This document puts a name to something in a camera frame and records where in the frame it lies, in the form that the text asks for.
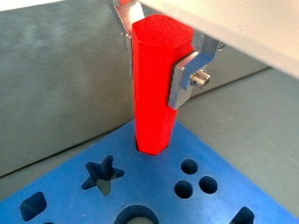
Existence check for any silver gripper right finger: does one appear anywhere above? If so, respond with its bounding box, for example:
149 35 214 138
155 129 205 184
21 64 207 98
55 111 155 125
169 31 223 109

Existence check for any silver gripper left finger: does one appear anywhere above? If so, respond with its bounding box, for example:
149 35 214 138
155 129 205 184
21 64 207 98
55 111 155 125
113 0 146 79

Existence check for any red hexagonal prism peg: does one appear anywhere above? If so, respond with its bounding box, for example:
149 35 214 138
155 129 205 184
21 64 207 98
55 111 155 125
133 14 194 155

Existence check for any blue foam shape board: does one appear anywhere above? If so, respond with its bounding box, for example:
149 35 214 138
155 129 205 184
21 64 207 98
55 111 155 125
0 123 299 224

